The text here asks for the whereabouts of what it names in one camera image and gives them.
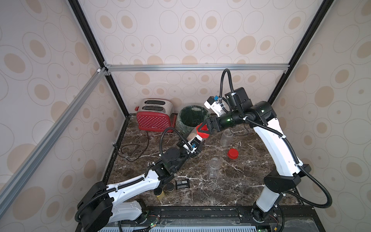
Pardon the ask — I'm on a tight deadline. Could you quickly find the red toaster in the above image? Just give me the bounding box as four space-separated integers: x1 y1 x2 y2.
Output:
135 98 177 132

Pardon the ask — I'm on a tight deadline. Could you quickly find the left diagonal aluminium rail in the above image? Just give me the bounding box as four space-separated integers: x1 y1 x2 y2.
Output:
1 67 107 217

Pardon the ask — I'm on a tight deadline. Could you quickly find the yellow spice jar black lid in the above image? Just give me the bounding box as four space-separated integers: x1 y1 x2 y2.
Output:
153 187 165 201

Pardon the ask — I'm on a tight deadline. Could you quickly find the clear oatmeal jar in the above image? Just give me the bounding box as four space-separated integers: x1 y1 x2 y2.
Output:
207 157 221 178

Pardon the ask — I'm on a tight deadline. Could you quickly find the small black box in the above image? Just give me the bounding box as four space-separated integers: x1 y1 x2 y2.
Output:
175 179 190 190

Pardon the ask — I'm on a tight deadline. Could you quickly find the black frame post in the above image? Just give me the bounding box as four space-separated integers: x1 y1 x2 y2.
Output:
268 0 334 105
68 0 130 118

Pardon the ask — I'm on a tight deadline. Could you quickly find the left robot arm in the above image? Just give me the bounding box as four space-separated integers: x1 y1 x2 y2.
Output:
75 143 203 232

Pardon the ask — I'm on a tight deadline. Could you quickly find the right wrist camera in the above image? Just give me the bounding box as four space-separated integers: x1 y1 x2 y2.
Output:
204 86 253 117

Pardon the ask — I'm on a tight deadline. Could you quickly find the left black frame post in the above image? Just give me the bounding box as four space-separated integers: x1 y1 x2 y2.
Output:
68 0 130 118

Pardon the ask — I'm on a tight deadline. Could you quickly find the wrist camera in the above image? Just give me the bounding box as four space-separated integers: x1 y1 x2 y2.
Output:
176 139 205 158
204 86 253 117

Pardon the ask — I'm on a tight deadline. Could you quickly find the small red jar lid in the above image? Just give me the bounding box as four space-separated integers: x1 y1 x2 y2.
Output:
227 148 239 160

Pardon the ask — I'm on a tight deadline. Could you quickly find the right black frame post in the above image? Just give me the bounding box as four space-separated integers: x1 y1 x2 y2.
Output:
268 0 334 105

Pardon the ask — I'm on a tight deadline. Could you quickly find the red-lid oatmeal jar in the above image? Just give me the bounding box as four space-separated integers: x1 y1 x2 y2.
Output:
187 132 203 149
220 129 234 147

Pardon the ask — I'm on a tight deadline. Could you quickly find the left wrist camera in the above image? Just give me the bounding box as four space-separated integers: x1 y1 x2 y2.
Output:
176 139 205 158

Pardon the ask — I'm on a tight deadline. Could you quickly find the horizontal aluminium rail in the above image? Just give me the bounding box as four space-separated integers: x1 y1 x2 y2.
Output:
106 63 290 72

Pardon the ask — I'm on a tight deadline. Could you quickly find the black toaster power cable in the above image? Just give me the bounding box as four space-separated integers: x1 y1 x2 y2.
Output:
118 131 150 162

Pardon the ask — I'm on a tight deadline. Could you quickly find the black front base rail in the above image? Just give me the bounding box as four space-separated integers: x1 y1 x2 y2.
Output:
76 206 325 232

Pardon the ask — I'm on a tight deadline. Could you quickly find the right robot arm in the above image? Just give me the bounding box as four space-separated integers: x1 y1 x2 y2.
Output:
204 97 332 214

